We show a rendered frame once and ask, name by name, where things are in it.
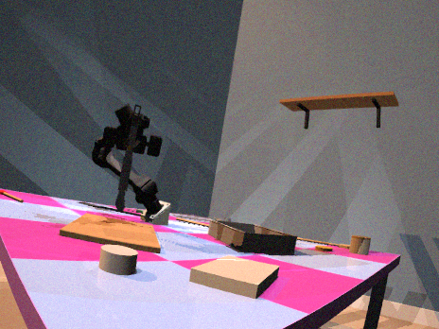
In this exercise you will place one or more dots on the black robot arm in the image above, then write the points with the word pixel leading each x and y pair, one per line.
pixel 144 187

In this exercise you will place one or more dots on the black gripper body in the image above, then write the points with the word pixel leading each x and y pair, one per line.
pixel 154 144

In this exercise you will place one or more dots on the orange flat board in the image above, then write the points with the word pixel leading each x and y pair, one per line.
pixel 112 231

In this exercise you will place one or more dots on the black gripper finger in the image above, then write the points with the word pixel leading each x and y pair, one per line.
pixel 122 141
pixel 140 148

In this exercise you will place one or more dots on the tan flat rectangular block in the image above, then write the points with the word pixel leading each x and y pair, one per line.
pixel 236 275

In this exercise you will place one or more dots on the short brown cylinder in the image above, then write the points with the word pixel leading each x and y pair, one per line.
pixel 118 260

